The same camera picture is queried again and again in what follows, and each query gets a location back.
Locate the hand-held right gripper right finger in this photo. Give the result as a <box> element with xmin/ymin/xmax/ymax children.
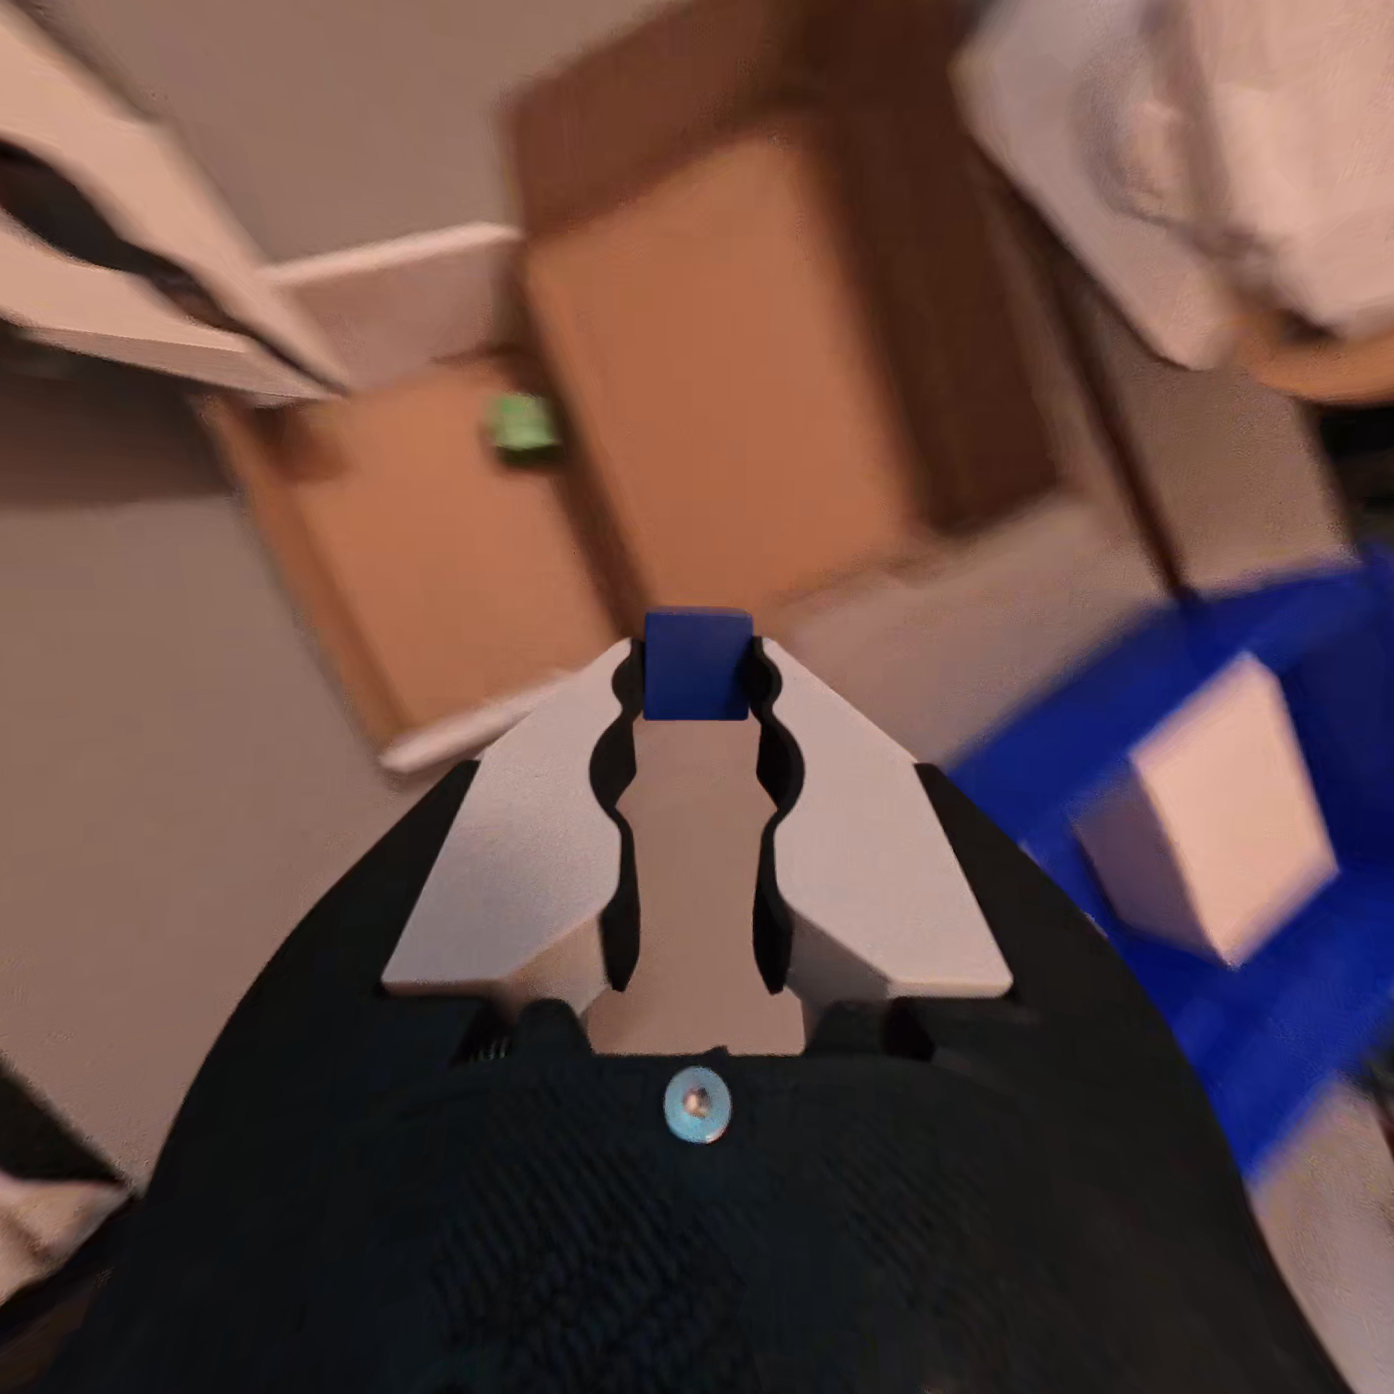
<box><xmin>746</xmin><ymin>636</ymin><xmax>1017</xmax><ymax>1015</ymax></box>

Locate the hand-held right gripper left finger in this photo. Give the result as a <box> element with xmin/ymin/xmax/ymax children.
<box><xmin>381</xmin><ymin>636</ymin><xmax>647</xmax><ymax>1015</ymax></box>

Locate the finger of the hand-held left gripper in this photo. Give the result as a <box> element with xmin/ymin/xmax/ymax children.
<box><xmin>0</xmin><ymin>227</ymin><xmax>335</xmax><ymax>408</ymax></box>
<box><xmin>0</xmin><ymin>10</ymin><xmax>351</xmax><ymax>388</ymax></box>

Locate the blue cube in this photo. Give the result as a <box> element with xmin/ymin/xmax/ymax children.
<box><xmin>643</xmin><ymin>607</ymin><xmax>756</xmax><ymax>723</ymax></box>

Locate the white cardboard mailer box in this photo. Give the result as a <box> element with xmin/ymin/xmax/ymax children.
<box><xmin>201</xmin><ymin>26</ymin><xmax>1091</xmax><ymax>777</ymax></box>
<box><xmin>1072</xmin><ymin>653</ymin><xmax>1340</xmax><ymax>969</ymax></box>

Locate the blue plastic bin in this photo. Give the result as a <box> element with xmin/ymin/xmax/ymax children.
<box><xmin>942</xmin><ymin>549</ymin><xmax>1394</xmax><ymax>1183</ymax></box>

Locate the green cube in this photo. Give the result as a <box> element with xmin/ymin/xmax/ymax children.
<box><xmin>484</xmin><ymin>392</ymin><xmax>563</xmax><ymax>470</ymax></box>

